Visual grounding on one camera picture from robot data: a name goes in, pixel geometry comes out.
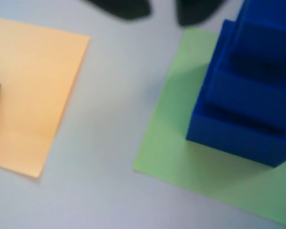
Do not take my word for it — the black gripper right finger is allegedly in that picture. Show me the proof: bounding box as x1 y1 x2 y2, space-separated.
175 0 226 27

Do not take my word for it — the tiny blue cube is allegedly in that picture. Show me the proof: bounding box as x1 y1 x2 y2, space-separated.
230 0 286 73

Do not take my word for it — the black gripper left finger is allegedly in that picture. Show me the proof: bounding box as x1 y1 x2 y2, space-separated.
82 0 152 21

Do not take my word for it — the green paper square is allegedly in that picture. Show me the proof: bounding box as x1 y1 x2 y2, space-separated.
132 26 286 227

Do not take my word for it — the large blue cube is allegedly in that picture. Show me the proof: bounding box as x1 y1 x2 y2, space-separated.
185 18 286 168

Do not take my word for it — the orange paper square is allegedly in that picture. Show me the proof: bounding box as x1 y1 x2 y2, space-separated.
0 16 91 179

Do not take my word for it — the small blue cube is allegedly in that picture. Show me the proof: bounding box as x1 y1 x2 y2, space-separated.
203 7 286 134

